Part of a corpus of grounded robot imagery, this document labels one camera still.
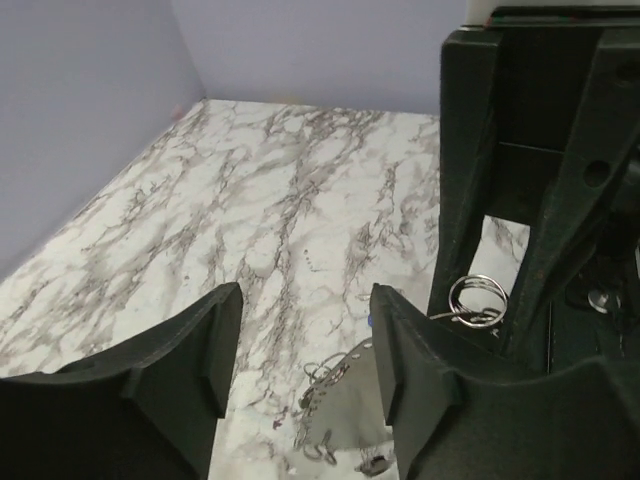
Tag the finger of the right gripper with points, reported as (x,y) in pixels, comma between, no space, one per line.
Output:
(605,129)
(469,64)

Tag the steel key organizer plate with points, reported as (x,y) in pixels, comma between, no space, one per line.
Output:
(342,411)

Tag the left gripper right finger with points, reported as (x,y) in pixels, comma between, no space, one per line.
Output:
(459,412)

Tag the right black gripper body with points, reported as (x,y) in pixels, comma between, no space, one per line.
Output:
(543,66)

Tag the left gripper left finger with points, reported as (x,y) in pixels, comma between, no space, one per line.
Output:
(146,408)

